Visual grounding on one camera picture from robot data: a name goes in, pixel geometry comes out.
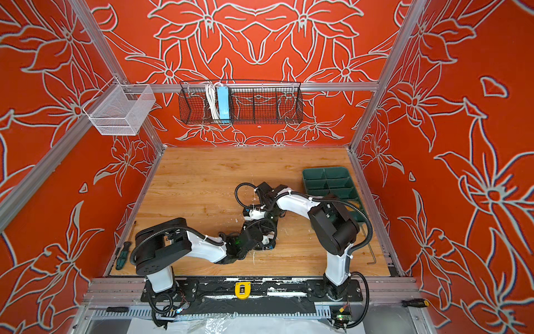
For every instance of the clear plastic wall bin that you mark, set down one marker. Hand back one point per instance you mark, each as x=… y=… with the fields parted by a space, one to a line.
x=119 y=113

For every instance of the light blue box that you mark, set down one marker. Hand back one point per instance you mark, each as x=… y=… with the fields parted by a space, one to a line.
x=223 y=104

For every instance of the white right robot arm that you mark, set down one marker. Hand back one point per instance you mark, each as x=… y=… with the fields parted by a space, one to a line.
x=341 y=227

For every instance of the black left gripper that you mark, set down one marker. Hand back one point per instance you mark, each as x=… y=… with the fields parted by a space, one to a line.
x=248 y=226

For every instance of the green plastic divider tray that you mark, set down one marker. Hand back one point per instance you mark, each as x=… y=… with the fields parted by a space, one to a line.
x=337 y=181

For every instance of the metal hex key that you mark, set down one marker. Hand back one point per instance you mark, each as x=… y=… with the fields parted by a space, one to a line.
x=369 y=247

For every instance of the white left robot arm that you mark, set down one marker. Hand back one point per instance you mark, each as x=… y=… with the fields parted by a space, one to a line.
x=157 y=248

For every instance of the black wire wall basket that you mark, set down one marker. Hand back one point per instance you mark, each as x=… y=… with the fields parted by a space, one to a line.
x=250 y=102

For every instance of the green handled screwdriver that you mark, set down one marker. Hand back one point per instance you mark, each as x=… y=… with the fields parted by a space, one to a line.
x=123 y=256

